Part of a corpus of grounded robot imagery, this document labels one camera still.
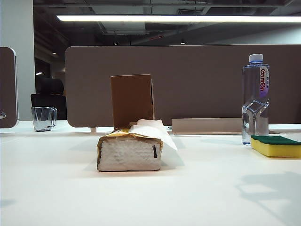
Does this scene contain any yellow sponge with green scourer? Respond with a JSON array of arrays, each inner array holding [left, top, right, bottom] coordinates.
[[250, 135, 301, 159]]

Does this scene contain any clear Ganten water bottle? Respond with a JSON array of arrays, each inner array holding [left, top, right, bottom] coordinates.
[[242, 53, 270, 146]]

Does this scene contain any white tissue sheet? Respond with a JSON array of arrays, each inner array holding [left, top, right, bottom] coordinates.
[[129, 119, 185, 167]]

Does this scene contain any brown cardboard box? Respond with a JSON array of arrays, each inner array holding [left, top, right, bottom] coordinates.
[[110, 74, 155, 129]]

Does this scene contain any gold wrapped tissue pack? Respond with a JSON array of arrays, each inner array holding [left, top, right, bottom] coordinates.
[[96, 128, 164, 172]]

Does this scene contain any wide brown desk partition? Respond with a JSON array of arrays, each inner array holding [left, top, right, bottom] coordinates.
[[64, 44, 301, 129]]

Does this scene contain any long ceiling light strip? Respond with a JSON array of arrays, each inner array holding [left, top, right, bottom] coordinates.
[[56, 15, 301, 23]]

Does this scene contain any black office chair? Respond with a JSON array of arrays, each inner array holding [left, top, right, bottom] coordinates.
[[30, 76, 67, 121]]

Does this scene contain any clear glass mug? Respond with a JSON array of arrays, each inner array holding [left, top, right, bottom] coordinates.
[[31, 106, 57, 132]]

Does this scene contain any narrow brown desk partition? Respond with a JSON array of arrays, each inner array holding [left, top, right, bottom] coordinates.
[[0, 46, 19, 129]]

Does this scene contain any beige cable tray flap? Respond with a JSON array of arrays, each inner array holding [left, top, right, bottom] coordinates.
[[171, 118, 244, 136]]

